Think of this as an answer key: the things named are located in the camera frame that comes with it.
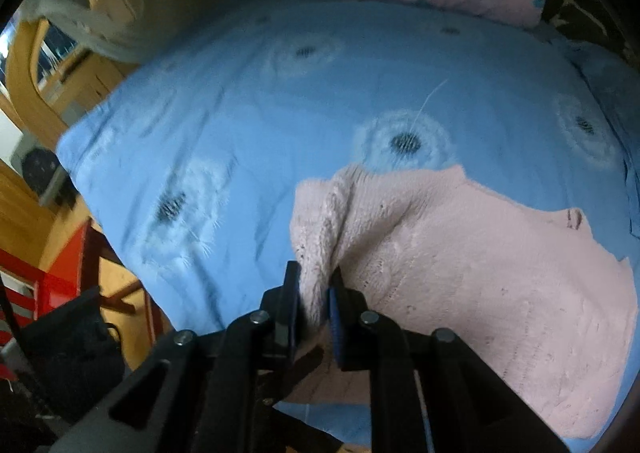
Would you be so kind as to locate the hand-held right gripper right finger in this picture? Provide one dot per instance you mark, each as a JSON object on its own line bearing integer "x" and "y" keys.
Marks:
{"x": 336, "y": 323}

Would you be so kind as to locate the pink knitted sweater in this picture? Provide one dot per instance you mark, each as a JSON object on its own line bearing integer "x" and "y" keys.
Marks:
{"x": 450, "y": 273}

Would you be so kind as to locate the blue dandelion-print blanket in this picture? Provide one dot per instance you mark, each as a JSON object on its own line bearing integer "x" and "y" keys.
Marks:
{"x": 280, "y": 133}

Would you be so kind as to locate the black bag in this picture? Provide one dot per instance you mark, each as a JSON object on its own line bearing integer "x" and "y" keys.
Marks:
{"x": 60, "y": 348}

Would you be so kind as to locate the red wooden chair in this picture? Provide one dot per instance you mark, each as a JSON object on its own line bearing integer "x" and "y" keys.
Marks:
{"x": 45, "y": 278}

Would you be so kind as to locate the dark cloth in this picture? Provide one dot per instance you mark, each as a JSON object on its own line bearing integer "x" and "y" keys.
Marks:
{"x": 575, "y": 13}

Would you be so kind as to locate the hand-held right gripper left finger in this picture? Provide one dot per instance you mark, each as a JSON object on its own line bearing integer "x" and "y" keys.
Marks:
{"x": 289, "y": 313}

